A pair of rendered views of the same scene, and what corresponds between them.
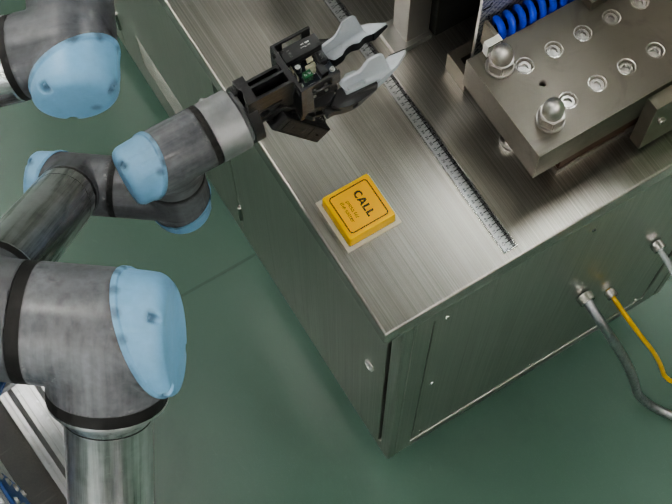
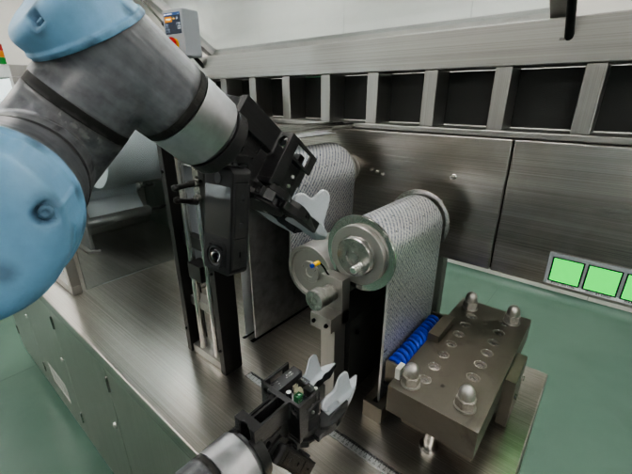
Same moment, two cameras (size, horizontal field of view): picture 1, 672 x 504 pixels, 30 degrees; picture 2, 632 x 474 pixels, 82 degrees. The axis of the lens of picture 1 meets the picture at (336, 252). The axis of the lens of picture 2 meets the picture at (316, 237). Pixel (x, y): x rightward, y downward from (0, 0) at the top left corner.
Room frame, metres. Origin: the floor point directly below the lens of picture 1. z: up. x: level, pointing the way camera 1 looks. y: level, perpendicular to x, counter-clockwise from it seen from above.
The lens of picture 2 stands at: (0.36, 0.13, 1.52)
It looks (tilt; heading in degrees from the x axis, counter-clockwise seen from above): 21 degrees down; 340
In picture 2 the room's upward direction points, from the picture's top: straight up
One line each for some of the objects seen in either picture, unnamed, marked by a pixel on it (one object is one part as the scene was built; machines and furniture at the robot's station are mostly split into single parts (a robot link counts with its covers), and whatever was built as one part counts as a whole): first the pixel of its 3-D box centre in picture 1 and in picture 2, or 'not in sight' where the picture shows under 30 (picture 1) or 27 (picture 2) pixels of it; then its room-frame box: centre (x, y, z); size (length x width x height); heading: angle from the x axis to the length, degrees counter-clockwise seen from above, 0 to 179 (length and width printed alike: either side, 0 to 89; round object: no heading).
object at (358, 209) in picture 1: (358, 209); not in sight; (0.65, -0.03, 0.91); 0.07 x 0.07 x 0.02; 30
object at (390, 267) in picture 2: not in sight; (359, 253); (0.91, -0.15, 1.25); 0.15 x 0.01 x 0.15; 30
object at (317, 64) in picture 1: (285, 88); (279, 419); (0.71, 0.05, 1.12); 0.12 x 0.08 x 0.09; 120
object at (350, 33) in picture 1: (350, 31); (314, 370); (0.79, -0.02, 1.11); 0.09 x 0.03 x 0.06; 129
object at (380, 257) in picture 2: not in sight; (390, 235); (0.97, -0.26, 1.25); 0.26 x 0.12 x 0.12; 120
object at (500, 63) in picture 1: (501, 57); (411, 373); (0.79, -0.21, 1.05); 0.04 x 0.04 x 0.04
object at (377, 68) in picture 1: (374, 65); (341, 387); (0.74, -0.05, 1.11); 0.09 x 0.03 x 0.06; 111
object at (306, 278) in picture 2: not in sight; (343, 253); (1.07, -0.20, 1.17); 0.26 x 0.12 x 0.12; 120
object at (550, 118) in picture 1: (552, 111); (466, 396); (0.71, -0.27, 1.05); 0.04 x 0.04 x 0.04
